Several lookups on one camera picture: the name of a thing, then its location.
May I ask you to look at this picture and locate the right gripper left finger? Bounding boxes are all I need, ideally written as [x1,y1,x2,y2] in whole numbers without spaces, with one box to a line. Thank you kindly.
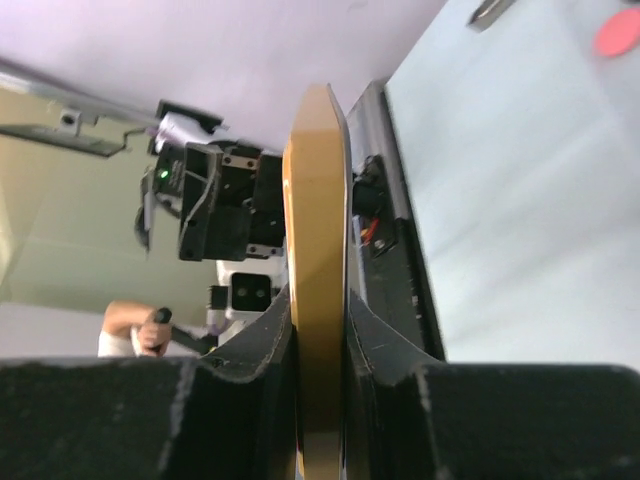
[1,293,296,479]

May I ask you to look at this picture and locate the metal tongs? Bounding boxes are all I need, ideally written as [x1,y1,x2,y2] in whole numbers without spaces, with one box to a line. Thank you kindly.
[467,0,515,32]

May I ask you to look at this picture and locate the silver tin lid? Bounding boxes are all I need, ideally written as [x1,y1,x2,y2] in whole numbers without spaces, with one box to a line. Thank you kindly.
[283,85,350,479]

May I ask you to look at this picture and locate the operator forearm white sleeve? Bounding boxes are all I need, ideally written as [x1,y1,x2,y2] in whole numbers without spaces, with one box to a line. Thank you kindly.
[97,300,154,357]

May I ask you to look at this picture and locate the operator hand holding handle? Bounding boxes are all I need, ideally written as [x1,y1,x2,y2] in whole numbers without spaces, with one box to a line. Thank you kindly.
[132,305,172,357]

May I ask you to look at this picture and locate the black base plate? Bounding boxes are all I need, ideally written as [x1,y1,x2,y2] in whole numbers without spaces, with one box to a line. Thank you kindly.
[347,80,446,360]

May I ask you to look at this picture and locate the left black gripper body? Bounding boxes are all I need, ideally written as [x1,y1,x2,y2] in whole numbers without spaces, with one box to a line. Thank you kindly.
[178,142,285,262]

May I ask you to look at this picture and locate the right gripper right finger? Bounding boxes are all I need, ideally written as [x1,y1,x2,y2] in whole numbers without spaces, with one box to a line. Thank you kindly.
[345,298,639,479]

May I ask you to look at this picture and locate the aluminium rail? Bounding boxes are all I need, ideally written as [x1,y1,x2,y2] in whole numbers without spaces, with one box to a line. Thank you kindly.
[1,58,160,158]

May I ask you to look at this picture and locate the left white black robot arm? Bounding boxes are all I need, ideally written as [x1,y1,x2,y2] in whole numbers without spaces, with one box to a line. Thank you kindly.
[135,140,285,262]

